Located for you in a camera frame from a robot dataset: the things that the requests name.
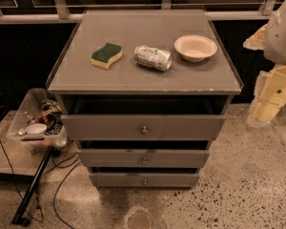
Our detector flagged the black floor cable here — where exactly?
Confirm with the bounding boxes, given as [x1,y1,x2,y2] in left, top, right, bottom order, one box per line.
[52,160,83,229]

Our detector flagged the grey drawer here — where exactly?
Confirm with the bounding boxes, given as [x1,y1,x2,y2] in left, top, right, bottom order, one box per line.
[61,114,225,141]
[78,149,210,168]
[90,173,199,188]

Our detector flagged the green yellow sponge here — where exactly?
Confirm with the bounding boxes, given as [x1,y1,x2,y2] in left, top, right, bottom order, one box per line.
[91,43,123,70]

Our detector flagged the black metal bar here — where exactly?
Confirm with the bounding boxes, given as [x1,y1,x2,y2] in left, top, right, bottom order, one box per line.
[11,146,53,225]

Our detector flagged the white bowl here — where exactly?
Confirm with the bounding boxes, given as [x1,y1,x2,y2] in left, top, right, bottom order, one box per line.
[174,35,217,62]

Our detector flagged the grey top drawer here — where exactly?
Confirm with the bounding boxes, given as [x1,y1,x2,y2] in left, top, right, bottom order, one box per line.
[61,114,225,141]

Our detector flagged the grey bottom drawer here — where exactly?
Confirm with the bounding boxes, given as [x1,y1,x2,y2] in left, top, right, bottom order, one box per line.
[90,173,199,188]

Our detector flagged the crushed silver can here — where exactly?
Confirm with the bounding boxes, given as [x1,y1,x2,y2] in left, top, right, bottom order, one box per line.
[133,45,172,72]

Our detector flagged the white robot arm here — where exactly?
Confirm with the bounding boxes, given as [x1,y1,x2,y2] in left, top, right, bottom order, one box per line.
[243,0,286,128]

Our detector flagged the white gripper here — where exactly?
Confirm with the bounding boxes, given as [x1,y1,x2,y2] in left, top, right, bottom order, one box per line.
[247,64,286,128]

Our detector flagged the grey drawer cabinet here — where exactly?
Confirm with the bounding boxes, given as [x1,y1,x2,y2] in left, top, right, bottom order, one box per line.
[46,9,244,189]

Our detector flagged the metal window railing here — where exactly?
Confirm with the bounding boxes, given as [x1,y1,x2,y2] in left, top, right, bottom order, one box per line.
[0,0,286,26]

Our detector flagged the clear plastic bin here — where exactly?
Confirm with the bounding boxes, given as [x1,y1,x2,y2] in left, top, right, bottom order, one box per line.
[7,88,69,152]

